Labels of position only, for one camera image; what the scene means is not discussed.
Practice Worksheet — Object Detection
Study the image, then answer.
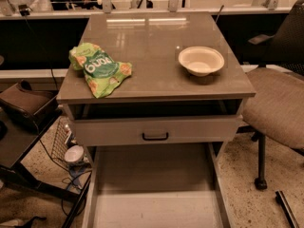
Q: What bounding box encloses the grey drawer cabinet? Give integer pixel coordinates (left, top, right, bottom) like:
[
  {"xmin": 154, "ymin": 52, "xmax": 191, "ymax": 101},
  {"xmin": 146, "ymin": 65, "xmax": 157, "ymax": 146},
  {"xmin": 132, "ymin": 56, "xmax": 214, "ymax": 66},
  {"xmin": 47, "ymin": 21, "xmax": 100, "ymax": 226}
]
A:
[{"xmin": 56, "ymin": 11, "xmax": 257, "ymax": 228}]

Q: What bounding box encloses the green chip bag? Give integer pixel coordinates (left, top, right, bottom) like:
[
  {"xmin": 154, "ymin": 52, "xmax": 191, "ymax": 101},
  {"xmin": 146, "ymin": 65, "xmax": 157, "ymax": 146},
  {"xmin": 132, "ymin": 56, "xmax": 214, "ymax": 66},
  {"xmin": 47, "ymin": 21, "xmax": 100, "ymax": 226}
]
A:
[{"xmin": 68, "ymin": 43, "xmax": 132, "ymax": 98}]

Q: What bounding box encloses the open middle drawer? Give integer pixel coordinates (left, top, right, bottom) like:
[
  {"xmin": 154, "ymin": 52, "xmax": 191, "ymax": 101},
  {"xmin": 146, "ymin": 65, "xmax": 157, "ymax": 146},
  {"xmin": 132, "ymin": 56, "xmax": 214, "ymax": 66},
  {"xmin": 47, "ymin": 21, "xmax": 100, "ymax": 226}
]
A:
[{"xmin": 82, "ymin": 143, "xmax": 236, "ymax": 228}]

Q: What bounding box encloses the brown bag on desk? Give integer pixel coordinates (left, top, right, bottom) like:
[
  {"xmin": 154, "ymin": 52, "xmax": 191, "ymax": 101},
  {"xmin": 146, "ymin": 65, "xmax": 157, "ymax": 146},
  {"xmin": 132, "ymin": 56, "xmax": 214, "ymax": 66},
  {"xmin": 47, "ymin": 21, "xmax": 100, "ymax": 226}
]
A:
[{"xmin": 0, "ymin": 80, "xmax": 58, "ymax": 132}]

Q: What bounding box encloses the white paper bowl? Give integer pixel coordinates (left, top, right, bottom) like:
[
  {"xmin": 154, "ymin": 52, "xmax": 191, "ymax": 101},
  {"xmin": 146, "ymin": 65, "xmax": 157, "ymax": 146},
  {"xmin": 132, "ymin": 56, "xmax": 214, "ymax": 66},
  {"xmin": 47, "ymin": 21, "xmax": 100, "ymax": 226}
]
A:
[{"xmin": 179, "ymin": 47, "xmax": 225, "ymax": 77}]

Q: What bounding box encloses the white cup on floor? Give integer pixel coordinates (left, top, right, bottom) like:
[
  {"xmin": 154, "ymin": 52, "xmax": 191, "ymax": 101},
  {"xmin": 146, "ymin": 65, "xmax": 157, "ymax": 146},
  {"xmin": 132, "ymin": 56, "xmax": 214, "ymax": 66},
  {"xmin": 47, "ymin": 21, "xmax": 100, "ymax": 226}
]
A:
[{"xmin": 65, "ymin": 145, "xmax": 85, "ymax": 165}]

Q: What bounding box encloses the brown office chair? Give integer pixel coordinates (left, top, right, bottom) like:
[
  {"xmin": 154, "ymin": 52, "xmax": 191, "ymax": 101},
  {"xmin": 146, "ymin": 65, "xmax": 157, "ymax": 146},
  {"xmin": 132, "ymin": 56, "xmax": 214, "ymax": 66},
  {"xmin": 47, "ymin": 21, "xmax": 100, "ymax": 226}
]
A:
[{"xmin": 242, "ymin": 0, "xmax": 304, "ymax": 190}]

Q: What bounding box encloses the dark side desk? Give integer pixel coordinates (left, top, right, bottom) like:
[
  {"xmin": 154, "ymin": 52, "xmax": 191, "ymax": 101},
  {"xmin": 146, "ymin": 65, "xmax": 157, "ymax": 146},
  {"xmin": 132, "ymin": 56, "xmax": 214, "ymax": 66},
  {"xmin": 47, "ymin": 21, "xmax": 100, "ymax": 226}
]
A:
[{"xmin": 0, "ymin": 109, "xmax": 91, "ymax": 228}]

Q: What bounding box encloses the black bar on floor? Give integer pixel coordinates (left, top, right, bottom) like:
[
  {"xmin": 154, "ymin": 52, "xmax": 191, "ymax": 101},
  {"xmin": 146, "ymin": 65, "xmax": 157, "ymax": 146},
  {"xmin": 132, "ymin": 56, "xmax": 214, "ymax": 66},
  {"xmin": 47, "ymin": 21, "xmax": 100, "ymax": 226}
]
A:
[{"xmin": 275, "ymin": 191, "xmax": 299, "ymax": 228}]

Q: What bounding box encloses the top drawer with black handle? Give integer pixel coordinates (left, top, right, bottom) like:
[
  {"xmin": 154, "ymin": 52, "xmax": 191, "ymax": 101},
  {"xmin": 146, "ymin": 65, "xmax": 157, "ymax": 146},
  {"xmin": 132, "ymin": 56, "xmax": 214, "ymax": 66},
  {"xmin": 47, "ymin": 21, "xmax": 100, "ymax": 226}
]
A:
[{"xmin": 71, "ymin": 115, "xmax": 241, "ymax": 146}]

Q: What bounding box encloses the wire basket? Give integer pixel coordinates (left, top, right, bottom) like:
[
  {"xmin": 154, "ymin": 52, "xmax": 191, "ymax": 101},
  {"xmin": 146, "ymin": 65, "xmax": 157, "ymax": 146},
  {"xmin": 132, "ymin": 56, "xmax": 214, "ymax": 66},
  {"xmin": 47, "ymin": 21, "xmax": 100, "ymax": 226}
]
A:
[{"xmin": 50, "ymin": 118, "xmax": 68, "ymax": 163}]

